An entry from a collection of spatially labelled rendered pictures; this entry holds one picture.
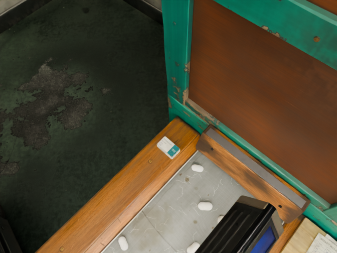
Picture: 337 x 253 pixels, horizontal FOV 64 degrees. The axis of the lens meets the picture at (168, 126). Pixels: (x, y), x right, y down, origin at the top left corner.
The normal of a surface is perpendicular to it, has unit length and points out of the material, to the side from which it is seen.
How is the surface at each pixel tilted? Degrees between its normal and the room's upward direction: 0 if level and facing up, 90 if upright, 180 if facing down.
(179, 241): 0
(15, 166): 0
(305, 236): 0
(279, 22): 90
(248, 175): 67
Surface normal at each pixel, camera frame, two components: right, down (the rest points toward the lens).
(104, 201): -0.04, -0.45
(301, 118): -0.68, 0.66
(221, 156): -0.63, 0.44
